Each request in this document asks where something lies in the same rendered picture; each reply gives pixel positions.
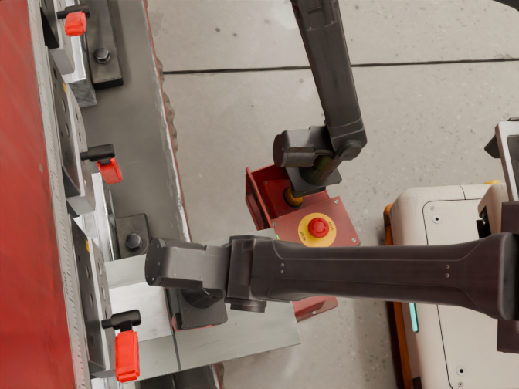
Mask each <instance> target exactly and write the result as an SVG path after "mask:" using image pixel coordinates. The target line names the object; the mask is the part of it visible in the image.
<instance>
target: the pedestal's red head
mask: <svg viewBox="0 0 519 389"><path fill-rule="evenodd" d="M253 178H254V180H255V182H256V184H255V182H254V180H253ZM290 185H291V183H290V180H289V178H288V176H287V174H284V171H283V168H282V167H277V166H276V165H275V164H271V165H268V166H265V167H262V168H260V169H257V170H254V171H250V170H249V168H248V167H246V191H245V202H246V205H247V207H248V209H249V213H250V214H251V216H252V219H253V222H254V224H255V226H256V230H257V231H260V230H264V229H268V228H274V231H275V235H276V240H283V241H290V242H296V243H300V244H303V245H304V243H302V241H301V240H300V237H299V234H298V228H299V224H300V222H301V220H302V219H303V218H304V217H305V216H307V215H309V214H312V213H321V214H324V215H326V216H328V217H329V218H330V219H331V220H332V221H333V223H334V224H335V227H336V237H335V239H334V241H333V242H332V244H331V245H329V246H328V247H331V246H360V244H361V241H360V239H359V237H358V235H357V232H356V231H355V229H354V226H353V225H352V222H351V219H350V218H349V216H348V213H347V211H346V209H345V207H344V204H343V202H342V200H341V197H340V195H338V196H336V197H333V198H329V195H328V193H327V191H326V189H325V191H324V192H321V193H318V194H313V195H310V196H307V197H303V201H302V205H301V206H300V207H299V208H292V207H290V206H289V205H288V204H287V203H286V202H285V200H284V198H283V190H284V189H285V188H290ZM256 186H257V187H256ZM257 188H258V189H257ZM258 190H259V191H258ZM260 195H261V197H260ZM264 205H265V206H266V207H265V206H264ZM266 210H267V211H268V214H269V215H268V214H267V211H266ZM270 219H271V221H272V223H273V225H272V223H271V221H270ZM277 236H278V238H279V239H278V238H277Z"/></svg>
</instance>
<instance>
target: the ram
mask: <svg viewBox="0 0 519 389"><path fill-rule="evenodd" d="M34 2H35V9H36V20H37V26H38V32H39V43H40V49H41V55H42V67H43V72H44V79H45V85H46V95H47V102H48V108H49V119H50V125H51V131H52V137H53V148H54V154H55V161H56V172H57V177H58V184H59V195H60V201H61V207H62V213H63V224H64V230H65V236H66V247H67V253H68V260H69V266H70V277H71V283H72V289H73V300H74V306H75V312H76V323H77V329H78V335H79V342H80V352H81V359H82V365H83V376H84V382H85V388H86V389H91V385H90V375H89V368H88V363H87V352H86V346H85V340H84V334H83V323H82V317H81V311H80V300H79V294H78V289H77V282H76V271H75V265H74V259H73V249H72V242H71V237H70V226H69V220H68V214H67V208H66V197H65V191H64V185H63V174H62V168H61V163H60V156H59V145H58V140H57V134H56V123H55V117H54V111H53V100H52V94H51V88H50V82H49V71H48V66H47V59H46V49H45V43H44V37H43V30H42V20H41V14H40V8H39V0H34ZM0 389H77V383H76V371H75V365H74V359H73V348H72V341H71V335H70V324H69V317H68V311H67V305H66V294H65V287H64V281H63V270H62V263H61V257H60V250H59V239H58V233H57V227H56V216H55V209H54V203H53V191H52V185H51V179H50V173H49V162H48V155H47V149H46V137H45V131H44V125H43V118H42V107H41V101H40V95H39V83H38V77H37V71H36V59H35V53H34V47H33V41H32V29H31V22H30V17H29V5H28V0H0Z"/></svg>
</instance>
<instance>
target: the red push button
mask: <svg viewBox="0 0 519 389"><path fill-rule="evenodd" d="M308 231H309V233H310V234H311V235H312V236H313V237H315V238H323V237H324V236H326V235H327V234H328V232H329V224H328V223H327V221H326V220H325V219H323V218H313V219H312V220H310V222H309V224H308Z"/></svg>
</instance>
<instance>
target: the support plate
mask: <svg viewBox="0 0 519 389"><path fill-rule="evenodd" d="M242 235H261V236H267V237H271V238H273V240H276V235H275V231H274V228H268V229H264V230H260V231H256V232H250V233H246V234H242ZM226 243H229V237H227V238H220V239H216V240H212V241H208V242H201V243H199V244H202V245H203V246H205V245H217V246H221V245H224V244H226ZM145 258H146V254H145V255H138V256H134V257H130V258H125V259H119V260H115V261H111V262H105V263H104V264H105V267H106V271H107V281H108V286H109V289H114V288H118V287H122V286H129V285H133V284H137V283H140V282H146V279H145V274H144V264H145ZM225 305H226V312H227V316H228V320H227V322H225V323H224V324H221V325H218V326H213V327H206V328H201V329H194V330H183V331H175V337H176V342H177V346H178V354H179V359H180V363H181V370H178V362H177V357H176V353H175V345H174V341H173V336H172V335H169V336H166V337H159V338H155V339H151V340H145V341H141V342H138V343H139V358H140V376H139V377H137V380H134V381H128V382H123V383H122V384H128V383H132V382H135V381H142V380H145V379H149V378H153V377H159V376H162V375H166V374H172V373H176V372H179V371H183V370H189V369H193V368H196V367H203V366H206V365H210V364H217V363H220V362H223V361H227V360H234V359H237V358H240V357H247V356H251V355H254V354H258V353H264V352H268V351H271V350H278V349H281V348H285V347H292V346H295V345H298V344H301V339H300V333H299V330H298V326H297V321H296V317H295V314H294V311H293V304H292V301H290V303H280V302H271V301H267V303H266V307H265V313H256V312H247V311H239V310H231V309H230V305H231V304H230V303H225Z"/></svg>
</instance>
